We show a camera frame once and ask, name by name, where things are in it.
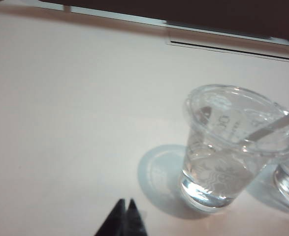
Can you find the white straw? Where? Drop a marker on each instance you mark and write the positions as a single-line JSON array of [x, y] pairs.
[[274, 126]]

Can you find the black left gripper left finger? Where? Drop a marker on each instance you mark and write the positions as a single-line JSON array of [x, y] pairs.
[[114, 221]]

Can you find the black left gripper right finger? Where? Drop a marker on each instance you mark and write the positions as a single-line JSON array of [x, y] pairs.
[[134, 221]]

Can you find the white partition base rail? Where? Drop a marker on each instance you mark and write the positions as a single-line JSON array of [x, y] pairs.
[[134, 18]]

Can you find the brown desk partition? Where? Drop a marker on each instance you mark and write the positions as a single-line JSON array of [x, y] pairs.
[[183, 12]]

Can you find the small clear lidded cup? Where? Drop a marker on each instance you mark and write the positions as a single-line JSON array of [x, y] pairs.
[[215, 152]]

